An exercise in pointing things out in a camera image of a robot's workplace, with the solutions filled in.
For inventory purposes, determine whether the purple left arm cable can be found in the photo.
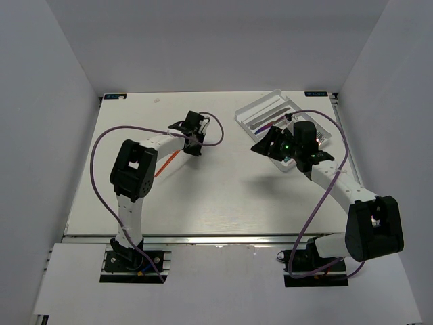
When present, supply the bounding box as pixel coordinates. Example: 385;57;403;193
91;111;225;284

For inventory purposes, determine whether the white compartment cutlery tray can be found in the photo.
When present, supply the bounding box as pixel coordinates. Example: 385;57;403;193
234;90;332;151

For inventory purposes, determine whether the blue label sticker left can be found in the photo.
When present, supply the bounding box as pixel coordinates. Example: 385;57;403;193
103;93;127;100

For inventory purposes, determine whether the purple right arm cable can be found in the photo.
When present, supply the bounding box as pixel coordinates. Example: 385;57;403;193
283;110;363;279

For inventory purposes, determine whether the ornate silver table knife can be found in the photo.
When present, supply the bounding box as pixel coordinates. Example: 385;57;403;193
249;108;290;130

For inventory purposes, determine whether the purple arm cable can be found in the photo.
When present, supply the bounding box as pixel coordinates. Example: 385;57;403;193
91;111;225;284
283;110;363;279

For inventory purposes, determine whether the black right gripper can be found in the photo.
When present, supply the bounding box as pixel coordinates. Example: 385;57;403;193
250;126;301;162

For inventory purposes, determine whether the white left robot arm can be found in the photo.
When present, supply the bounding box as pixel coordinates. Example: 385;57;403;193
110;111;209;270

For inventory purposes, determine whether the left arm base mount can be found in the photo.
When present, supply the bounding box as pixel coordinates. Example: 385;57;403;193
99;238;171;284

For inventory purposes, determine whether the orange chopstick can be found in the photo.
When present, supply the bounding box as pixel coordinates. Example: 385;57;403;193
154;150;180;178

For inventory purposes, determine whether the blue label sticker right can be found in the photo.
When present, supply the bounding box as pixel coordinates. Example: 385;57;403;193
304;91;328;97

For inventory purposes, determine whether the iridescent rainbow steak knife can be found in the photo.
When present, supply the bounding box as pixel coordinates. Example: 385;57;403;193
254;116;285;135

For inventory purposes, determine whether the clear chopstick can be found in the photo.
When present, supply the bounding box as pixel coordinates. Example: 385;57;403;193
245;100;279;123

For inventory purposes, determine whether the blue label sticker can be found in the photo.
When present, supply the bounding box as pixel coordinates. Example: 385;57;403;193
103;93;127;100
304;91;328;97

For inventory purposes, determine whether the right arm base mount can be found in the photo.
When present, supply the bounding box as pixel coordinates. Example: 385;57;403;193
276;250;348;288

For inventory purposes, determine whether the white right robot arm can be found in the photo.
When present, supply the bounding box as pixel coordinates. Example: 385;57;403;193
251;121;404;270

